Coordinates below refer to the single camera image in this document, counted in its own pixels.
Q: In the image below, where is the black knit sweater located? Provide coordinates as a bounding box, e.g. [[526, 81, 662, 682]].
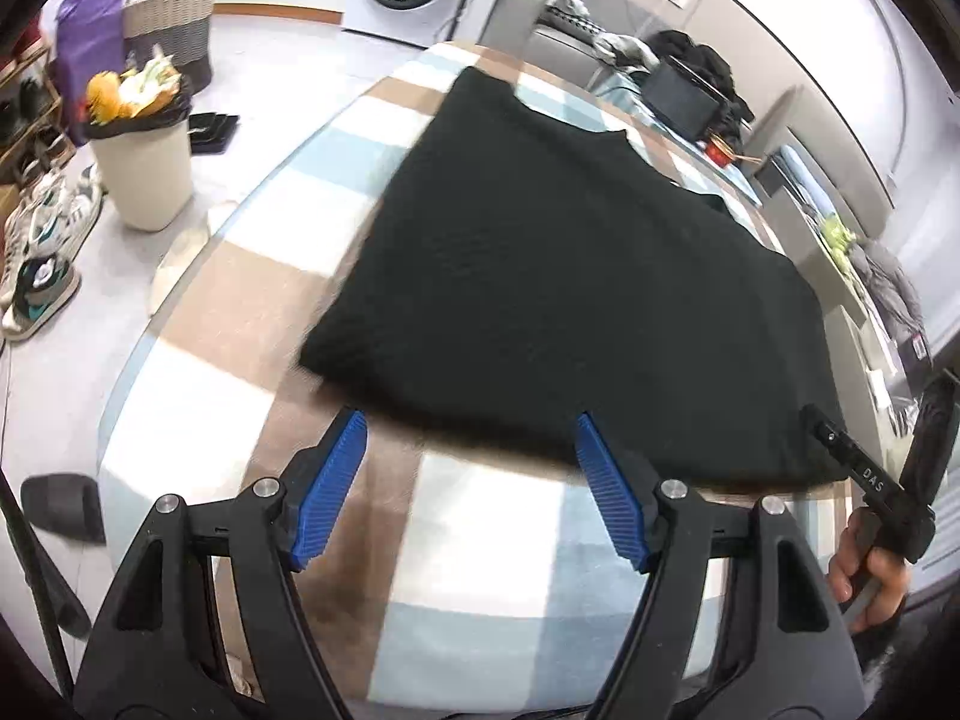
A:
[[299, 68, 841, 493]]

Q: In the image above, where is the pile of black clothes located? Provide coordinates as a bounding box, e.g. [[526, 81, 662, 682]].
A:
[[647, 29, 755, 151]]

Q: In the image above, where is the right hand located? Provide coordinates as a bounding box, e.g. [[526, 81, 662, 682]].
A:
[[827, 509, 911, 635]]

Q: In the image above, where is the plaid checked blanket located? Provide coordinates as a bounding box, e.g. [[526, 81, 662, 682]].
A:
[[99, 43, 794, 715]]

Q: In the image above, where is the grey jacket on bed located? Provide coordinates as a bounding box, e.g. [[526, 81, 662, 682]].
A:
[[848, 239, 926, 346]]

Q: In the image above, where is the green cloth item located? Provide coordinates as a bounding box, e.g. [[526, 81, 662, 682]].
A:
[[818, 213, 856, 275]]

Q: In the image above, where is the red instant noodle bowl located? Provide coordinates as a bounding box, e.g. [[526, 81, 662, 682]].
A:
[[703, 137, 737, 169]]

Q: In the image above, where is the black tray on floor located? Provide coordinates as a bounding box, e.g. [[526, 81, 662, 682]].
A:
[[187, 112, 239, 156]]

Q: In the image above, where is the black monitor screen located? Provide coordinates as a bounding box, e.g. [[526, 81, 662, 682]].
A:
[[641, 57, 726, 142]]

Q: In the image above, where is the beige trash bin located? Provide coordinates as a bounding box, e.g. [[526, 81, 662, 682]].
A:
[[85, 78, 194, 232]]

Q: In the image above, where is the grey sofa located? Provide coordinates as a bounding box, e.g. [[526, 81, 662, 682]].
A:
[[478, 0, 647, 89]]

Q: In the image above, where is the woven laundry basket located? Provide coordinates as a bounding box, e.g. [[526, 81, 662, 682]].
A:
[[122, 0, 215, 93]]

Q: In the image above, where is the purple bag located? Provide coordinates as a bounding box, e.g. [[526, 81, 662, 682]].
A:
[[53, 0, 124, 145]]

